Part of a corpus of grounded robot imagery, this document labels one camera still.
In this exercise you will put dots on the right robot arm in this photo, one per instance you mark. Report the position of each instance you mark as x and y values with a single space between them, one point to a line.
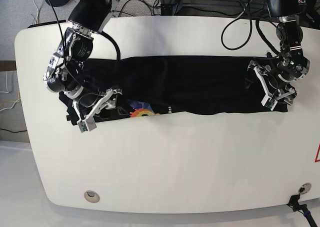
86 90

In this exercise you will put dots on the metal table grommet left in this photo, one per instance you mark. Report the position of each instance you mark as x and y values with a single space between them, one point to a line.
91 196

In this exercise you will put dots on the black aluminium frame post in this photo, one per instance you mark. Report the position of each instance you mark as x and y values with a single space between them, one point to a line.
168 9

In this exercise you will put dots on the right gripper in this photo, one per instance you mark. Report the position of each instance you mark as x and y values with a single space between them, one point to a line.
79 107

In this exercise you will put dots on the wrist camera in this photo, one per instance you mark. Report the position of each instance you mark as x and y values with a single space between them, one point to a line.
269 102
86 125

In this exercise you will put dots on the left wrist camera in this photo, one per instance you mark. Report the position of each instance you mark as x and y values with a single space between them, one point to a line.
269 102

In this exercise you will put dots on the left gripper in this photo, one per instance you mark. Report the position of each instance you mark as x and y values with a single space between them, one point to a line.
275 82

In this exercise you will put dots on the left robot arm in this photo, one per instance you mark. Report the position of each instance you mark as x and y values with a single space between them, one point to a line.
290 64

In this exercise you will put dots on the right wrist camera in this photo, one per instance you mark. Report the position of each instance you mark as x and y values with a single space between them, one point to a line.
86 125

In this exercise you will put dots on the black clamp with cable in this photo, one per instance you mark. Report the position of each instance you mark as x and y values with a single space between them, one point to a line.
301 208

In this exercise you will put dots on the metal table grommet right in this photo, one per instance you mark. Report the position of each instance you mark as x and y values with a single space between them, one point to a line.
305 188

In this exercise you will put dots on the metal table grommet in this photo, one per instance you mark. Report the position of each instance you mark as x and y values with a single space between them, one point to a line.
91 196
305 188

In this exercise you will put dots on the red warning triangle sticker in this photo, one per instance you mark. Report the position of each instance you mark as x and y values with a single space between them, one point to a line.
317 157

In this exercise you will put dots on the black T-shirt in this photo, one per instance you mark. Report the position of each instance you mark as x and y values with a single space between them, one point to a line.
202 85

